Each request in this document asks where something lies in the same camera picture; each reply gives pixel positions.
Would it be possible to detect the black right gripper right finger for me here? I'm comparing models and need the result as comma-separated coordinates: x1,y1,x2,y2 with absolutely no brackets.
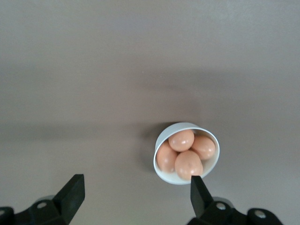
187,175,285,225

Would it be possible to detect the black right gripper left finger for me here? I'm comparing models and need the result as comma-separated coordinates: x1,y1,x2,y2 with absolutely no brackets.
0,173,85,225

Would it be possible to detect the brown egg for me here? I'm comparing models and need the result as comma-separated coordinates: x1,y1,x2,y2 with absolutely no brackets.
156,140,179,173
191,135,216,161
174,150,203,181
168,129,195,152

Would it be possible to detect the white round bowl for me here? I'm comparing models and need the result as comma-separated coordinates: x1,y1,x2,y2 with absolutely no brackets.
153,121,221,185

